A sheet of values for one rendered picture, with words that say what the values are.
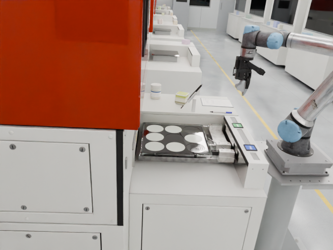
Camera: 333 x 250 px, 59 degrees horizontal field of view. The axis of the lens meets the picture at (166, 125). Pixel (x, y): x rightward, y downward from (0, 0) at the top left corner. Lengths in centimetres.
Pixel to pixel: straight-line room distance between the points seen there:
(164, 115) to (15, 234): 101
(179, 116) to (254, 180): 64
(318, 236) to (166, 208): 156
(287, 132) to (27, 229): 120
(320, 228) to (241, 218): 135
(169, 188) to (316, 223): 166
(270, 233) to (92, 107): 142
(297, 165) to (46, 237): 120
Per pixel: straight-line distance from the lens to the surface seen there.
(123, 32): 88
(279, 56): 808
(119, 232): 122
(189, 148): 155
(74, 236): 127
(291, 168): 164
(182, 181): 143
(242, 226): 153
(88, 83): 93
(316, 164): 169
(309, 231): 269
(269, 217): 195
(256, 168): 142
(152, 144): 157
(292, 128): 151
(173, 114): 182
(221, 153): 155
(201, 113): 184
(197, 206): 140
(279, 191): 183
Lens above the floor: 165
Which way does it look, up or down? 25 degrees down
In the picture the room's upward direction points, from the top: 4 degrees clockwise
